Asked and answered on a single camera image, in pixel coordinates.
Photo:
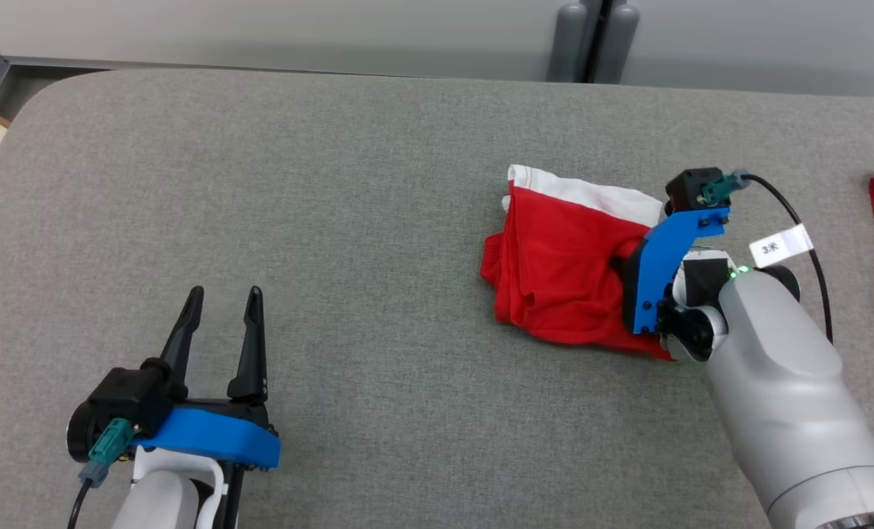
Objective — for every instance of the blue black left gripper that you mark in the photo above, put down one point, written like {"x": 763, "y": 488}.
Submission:
{"x": 216, "y": 437}

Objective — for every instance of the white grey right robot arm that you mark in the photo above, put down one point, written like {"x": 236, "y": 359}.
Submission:
{"x": 789, "y": 382}

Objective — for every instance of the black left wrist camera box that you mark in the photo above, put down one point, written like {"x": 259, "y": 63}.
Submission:
{"x": 131, "y": 393}

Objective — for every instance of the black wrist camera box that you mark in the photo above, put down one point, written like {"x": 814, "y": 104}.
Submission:
{"x": 686, "y": 189}
{"x": 131, "y": 393}

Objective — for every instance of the red shorts white band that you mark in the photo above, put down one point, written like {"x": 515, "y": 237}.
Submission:
{"x": 554, "y": 272}

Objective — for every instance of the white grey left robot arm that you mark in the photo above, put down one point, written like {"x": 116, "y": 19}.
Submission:
{"x": 153, "y": 507}

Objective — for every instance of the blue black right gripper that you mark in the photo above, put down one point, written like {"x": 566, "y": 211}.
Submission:
{"x": 657, "y": 272}

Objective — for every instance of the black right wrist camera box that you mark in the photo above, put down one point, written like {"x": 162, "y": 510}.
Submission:
{"x": 686, "y": 189}

